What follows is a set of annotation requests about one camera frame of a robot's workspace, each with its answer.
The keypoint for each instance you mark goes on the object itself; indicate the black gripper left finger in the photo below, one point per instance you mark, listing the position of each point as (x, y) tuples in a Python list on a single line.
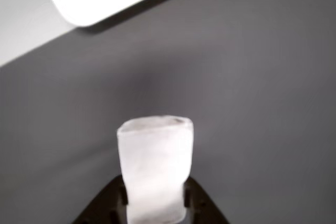
[(105, 203)]

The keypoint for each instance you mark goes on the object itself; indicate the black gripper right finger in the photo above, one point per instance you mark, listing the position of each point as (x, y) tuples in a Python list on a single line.
[(202, 205)]

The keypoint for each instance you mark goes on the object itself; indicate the white rectangular block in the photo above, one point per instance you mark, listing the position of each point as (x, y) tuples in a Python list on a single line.
[(155, 169)]

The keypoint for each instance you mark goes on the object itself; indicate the grey table mat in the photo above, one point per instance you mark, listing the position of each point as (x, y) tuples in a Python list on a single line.
[(249, 103)]

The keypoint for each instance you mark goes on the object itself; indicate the white control device with knobs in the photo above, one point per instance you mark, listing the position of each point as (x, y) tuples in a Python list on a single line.
[(126, 1)]

